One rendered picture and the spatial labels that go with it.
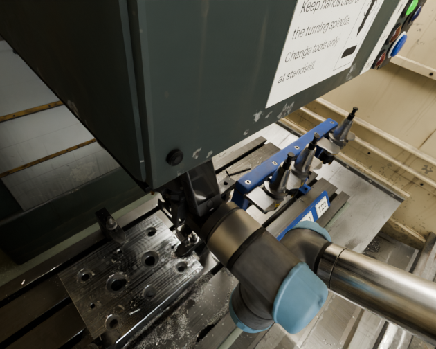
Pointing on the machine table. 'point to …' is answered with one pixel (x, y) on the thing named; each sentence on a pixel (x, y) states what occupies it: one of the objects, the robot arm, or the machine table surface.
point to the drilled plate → (142, 256)
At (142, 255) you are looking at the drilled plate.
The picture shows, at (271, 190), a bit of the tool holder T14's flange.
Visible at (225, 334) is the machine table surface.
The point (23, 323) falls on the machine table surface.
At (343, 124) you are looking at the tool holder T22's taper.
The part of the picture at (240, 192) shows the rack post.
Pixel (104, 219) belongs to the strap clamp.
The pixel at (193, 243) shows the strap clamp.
